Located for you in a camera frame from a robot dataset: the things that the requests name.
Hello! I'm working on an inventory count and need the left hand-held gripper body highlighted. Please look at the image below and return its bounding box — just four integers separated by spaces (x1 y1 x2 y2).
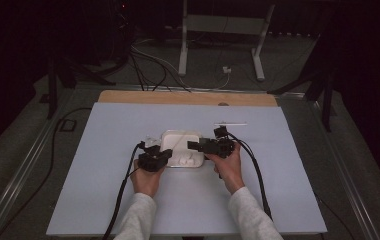
137 135 166 173

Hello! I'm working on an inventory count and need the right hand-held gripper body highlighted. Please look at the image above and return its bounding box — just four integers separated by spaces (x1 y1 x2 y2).
201 134 237 160

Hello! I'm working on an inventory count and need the white square tray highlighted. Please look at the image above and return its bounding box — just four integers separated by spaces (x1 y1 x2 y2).
159 129 206 169

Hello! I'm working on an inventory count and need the person's left hand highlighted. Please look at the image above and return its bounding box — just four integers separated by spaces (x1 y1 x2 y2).
130 159 167 198

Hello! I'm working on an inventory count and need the person's right hand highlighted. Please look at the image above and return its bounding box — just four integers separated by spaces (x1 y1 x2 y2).
204 141 246 196

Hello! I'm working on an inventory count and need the light blue table mat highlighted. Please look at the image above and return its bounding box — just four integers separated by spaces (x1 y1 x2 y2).
46 102 328 237

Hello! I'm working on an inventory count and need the black tripod stand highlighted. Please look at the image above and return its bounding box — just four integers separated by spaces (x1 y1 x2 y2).
38 53 116 120
266 59 339 133

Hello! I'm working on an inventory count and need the white metal stand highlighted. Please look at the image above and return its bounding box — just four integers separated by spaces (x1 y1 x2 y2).
177 0 276 82

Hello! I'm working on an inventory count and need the dark equipment rack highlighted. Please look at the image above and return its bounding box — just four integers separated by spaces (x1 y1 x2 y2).
87 0 136 69

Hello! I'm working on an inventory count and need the left hand-held gripper cable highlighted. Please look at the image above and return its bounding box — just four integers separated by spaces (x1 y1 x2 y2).
102 143 143 240

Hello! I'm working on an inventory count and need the hand-held gripper cable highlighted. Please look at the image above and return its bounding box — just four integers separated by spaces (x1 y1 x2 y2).
102 143 143 240
226 132 274 222

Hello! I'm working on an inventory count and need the right hand-held gripper cable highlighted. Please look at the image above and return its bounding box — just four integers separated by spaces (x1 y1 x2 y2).
226 132 274 222

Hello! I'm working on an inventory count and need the bundle of black floor cables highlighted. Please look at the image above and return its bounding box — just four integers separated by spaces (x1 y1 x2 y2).
128 49 192 93

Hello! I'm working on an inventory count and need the white floor cable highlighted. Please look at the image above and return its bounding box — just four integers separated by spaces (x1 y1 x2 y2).
130 45 231 92

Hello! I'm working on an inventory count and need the long black floor cable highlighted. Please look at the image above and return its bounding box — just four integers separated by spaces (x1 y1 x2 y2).
0 107 93 240

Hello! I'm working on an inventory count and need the metal floor rail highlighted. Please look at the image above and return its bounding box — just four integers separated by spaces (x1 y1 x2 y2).
0 87 76 240
306 98 380 240

